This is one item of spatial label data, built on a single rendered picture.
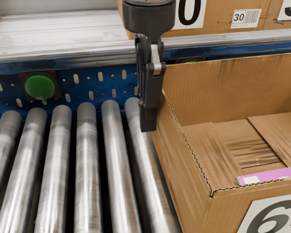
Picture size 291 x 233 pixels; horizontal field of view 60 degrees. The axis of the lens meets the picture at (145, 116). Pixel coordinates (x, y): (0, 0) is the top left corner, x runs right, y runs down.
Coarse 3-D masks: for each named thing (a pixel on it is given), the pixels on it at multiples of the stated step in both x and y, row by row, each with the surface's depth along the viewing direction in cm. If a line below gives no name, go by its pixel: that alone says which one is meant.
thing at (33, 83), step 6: (30, 78) 61; (36, 78) 61; (42, 78) 61; (48, 78) 62; (30, 84) 62; (36, 84) 62; (42, 84) 62; (48, 84) 63; (54, 84) 64; (30, 90) 63; (36, 90) 63; (42, 90) 63; (48, 90) 63; (54, 90) 64; (36, 96) 64; (42, 96) 64; (48, 96) 65
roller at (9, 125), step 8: (8, 112) 65; (16, 112) 66; (0, 120) 63; (8, 120) 63; (16, 120) 64; (0, 128) 60; (8, 128) 61; (16, 128) 63; (0, 136) 58; (8, 136) 59; (16, 136) 62; (0, 144) 56; (8, 144) 58; (0, 152) 55; (8, 152) 56; (0, 160) 53; (8, 160) 56; (0, 168) 52; (0, 176) 51; (0, 184) 50
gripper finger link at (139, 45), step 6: (162, 42) 37; (138, 48) 37; (162, 48) 37; (138, 54) 37; (162, 54) 38; (144, 66) 39; (144, 72) 39; (144, 78) 40; (144, 84) 41; (144, 90) 41; (144, 96) 42; (138, 102) 44; (144, 102) 43
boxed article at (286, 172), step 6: (288, 168) 48; (252, 174) 47; (258, 174) 47; (264, 174) 47; (270, 174) 47; (276, 174) 47; (282, 174) 47; (288, 174) 47; (240, 180) 46; (246, 180) 46; (252, 180) 46; (258, 180) 46; (264, 180) 46
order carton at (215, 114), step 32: (192, 64) 50; (224, 64) 52; (256, 64) 53; (288, 64) 55; (192, 96) 55; (224, 96) 57; (256, 96) 59; (288, 96) 61; (160, 128) 47; (192, 128) 59; (224, 128) 60; (256, 128) 59; (288, 128) 59; (160, 160) 51; (192, 160) 31; (224, 160) 51; (256, 160) 52; (288, 160) 51; (192, 192) 33; (224, 192) 27; (256, 192) 28; (288, 192) 29; (192, 224) 34; (224, 224) 31
